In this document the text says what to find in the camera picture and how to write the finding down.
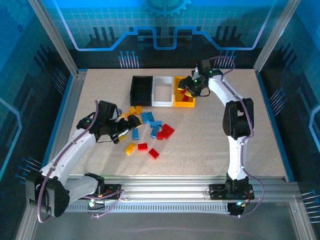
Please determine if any brushed metal panel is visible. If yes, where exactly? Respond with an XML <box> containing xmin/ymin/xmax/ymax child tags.
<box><xmin>31</xmin><ymin>212</ymin><xmax>305</xmax><ymax>240</ymax></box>

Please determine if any aluminium side frame rail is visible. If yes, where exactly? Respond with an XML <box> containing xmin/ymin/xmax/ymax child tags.
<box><xmin>41</xmin><ymin>69</ymin><xmax>88</xmax><ymax>182</ymax></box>

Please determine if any small lit circuit board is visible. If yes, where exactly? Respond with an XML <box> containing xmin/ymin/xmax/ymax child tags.
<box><xmin>87</xmin><ymin>198</ymin><xmax>107</xmax><ymax>210</ymax></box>
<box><xmin>227</xmin><ymin>200</ymin><xmax>252</xmax><ymax>218</ymax></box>

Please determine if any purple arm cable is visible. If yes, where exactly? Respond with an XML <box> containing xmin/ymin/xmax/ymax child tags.
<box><xmin>207</xmin><ymin>56</ymin><xmax>265</xmax><ymax>219</ymax></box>
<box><xmin>36</xmin><ymin>100</ymin><xmax>125</xmax><ymax>223</ymax></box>

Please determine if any white plastic container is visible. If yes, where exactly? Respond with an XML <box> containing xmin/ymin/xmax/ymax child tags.
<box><xmin>151</xmin><ymin>76</ymin><xmax>175</xmax><ymax>108</ymax></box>

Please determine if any aluminium frame post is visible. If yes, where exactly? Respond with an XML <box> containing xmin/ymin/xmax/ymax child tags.
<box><xmin>252</xmin><ymin>0</ymin><xmax>302</xmax><ymax>75</ymax></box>
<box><xmin>27</xmin><ymin>0</ymin><xmax>80</xmax><ymax>76</ymax></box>

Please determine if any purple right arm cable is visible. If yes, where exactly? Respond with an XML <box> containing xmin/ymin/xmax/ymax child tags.
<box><xmin>207</xmin><ymin>56</ymin><xmax>265</xmax><ymax>219</ymax></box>

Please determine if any grey slotted cable duct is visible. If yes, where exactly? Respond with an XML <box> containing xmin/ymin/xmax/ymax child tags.
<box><xmin>62</xmin><ymin>202</ymin><xmax>232</xmax><ymax>214</ymax></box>

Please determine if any aluminium lower frame rail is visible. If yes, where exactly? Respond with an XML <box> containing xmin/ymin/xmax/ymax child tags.
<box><xmin>288</xmin><ymin>201</ymin><xmax>317</xmax><ymax>240</ymax></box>
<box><xmin>14</xmin><ymin>204</ymin><xmax>42</xmax><ymax>240</ymax></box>

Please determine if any black plastic container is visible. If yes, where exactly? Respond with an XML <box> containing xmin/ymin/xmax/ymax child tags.
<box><xmin>129</xmin><ymin>75</ymin><xmax>154</xmax><ymax>107</ymax></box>

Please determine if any yellow plastic container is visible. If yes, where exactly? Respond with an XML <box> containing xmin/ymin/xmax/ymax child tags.
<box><xmin>172</xmin><ymin>76</ymin><xmax>197</xmax><ymax>108</ymax></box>

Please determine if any long aluminium frame rail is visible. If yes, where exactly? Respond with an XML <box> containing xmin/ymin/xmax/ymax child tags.
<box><xmin>67</xmin><ymin>174</ymin><xmax>301</xmax><ymax>205</ymax></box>

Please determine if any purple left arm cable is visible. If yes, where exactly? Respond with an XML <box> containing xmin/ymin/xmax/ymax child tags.
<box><xmin>36</xmin><ymin>100</ymin><xmax>125</xmax><ymax>223</ymax></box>

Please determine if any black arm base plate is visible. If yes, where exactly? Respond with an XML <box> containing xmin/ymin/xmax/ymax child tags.
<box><xmin>99</xmin><ymin>183</ymin><xmax>123</xmax><ymax>201</ymax></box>
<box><xmin>209</xmin><ymin>183</ymin><xmax>255</xmax><ymax>201</ymax></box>

